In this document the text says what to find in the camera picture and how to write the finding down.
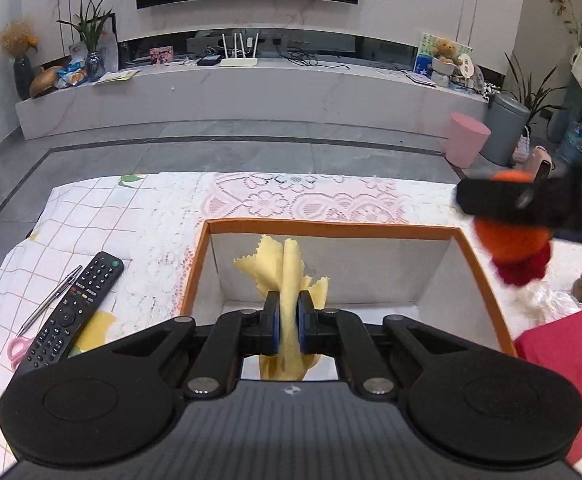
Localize orange red knitted toy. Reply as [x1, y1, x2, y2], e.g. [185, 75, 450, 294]
[473, 170, 554, 287]

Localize blue white snack packet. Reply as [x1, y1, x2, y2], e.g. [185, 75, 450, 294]
[57, 57, 89, 90]

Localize yellow cloth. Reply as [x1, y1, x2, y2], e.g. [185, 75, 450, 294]
[234, 234, 332, 381]

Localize dark vase with dried flowers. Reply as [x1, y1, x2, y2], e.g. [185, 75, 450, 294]
[0, 20, 39, 101]

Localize red plastic storage box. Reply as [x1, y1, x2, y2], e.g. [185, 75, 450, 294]
[515, 310, 582, 466]

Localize stack of papers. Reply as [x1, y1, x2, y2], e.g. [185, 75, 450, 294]
[93, 69, 140, 85]

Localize trailing vine plant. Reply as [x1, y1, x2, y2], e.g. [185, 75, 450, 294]
[536, 0, 582, 46]

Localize brown bread loaf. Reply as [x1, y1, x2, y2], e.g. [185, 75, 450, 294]
[29, 65, 66, 98]

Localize pink small heater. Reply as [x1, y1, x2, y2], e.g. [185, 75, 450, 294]
[526, 145, 554, 181]

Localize brown teddy bear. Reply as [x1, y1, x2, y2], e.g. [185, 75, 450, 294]
[433, 39, 458, 65]

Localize pink round stool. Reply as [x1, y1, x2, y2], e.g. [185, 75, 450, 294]
[443, 112, 492, 169]

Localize long-leaved potted plant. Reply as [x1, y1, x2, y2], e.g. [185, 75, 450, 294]
[503, 52, 566, 126]

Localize green printed card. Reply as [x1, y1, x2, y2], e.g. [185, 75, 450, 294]
[415, 32, 474, 78]

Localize green plant in glass vase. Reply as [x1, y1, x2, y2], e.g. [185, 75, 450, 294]
[56, 0, 122, 81]

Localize white marble television console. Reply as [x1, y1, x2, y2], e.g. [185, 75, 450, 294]
[15, 57, 489, 141]

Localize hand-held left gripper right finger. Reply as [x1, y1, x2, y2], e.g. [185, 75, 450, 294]
[296, 291, 476, 401]

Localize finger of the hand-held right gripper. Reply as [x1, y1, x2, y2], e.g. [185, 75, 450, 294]
[455, 175, 568, 232]

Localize orange cardboard box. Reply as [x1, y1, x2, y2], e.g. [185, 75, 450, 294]
[180, 218, 518, 381]

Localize black remote control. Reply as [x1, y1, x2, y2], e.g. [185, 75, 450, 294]
[13, 251, 125, 371]

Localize checked tablecloth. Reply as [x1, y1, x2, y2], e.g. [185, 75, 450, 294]
[0, 175, 202, 461]

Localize clear plastic wrapper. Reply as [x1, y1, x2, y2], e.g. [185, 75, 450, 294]
[516, 280, 578, 327]

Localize white router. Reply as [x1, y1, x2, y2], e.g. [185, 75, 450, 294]
[219, 32, 260, 68]

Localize grey trash bin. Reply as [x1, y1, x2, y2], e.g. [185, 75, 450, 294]
[482, 94, 530, 166]

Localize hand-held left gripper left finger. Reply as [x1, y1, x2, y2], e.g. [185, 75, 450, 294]
[106, 291, 282, 401]

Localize silver pen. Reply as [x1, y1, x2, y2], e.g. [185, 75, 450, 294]
[17, 265, 84, 337]

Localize large water bottle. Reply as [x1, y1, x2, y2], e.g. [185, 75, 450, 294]
[556, 120, 582, 166]

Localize pink scissors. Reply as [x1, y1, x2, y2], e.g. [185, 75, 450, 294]
[7, 336, 36, 363]

